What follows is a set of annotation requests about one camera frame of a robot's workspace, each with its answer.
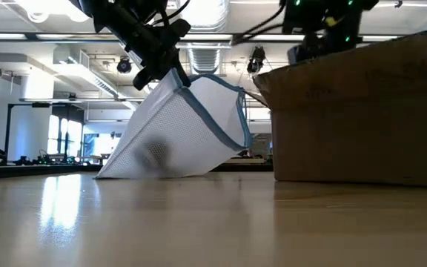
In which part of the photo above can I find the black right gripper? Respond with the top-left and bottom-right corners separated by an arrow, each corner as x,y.
301,21 -> 365,63

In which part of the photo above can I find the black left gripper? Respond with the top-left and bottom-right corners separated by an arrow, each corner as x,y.
122,17 -> 193,92

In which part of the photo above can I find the clear mesh blue-zipper bag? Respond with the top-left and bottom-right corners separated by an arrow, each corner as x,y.
94,67 -> 254,180

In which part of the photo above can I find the black cylindrical item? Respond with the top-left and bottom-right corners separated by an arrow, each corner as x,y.
134,137 -> 171,174

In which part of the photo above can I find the taped brown cardboard box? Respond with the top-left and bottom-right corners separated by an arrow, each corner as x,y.
252,24 -> 427,188

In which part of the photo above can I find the background wooden table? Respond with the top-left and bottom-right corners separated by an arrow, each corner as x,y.
228,157 -> 274,166

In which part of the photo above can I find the silver ventilation duct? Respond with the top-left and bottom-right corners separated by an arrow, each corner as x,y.
178,0 -> 231,75

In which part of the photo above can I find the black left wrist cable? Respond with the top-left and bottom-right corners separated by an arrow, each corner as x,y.
150,0 -> 192,29

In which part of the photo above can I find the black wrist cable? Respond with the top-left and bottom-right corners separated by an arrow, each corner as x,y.
150,0 -> 192,29
231,2 -> 288,46

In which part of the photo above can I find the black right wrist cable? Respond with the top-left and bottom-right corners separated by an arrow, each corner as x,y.
231,2 -> 288,46

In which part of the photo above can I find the black metal stand frame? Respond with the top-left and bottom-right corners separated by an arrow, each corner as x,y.
4,102 -> 85,162

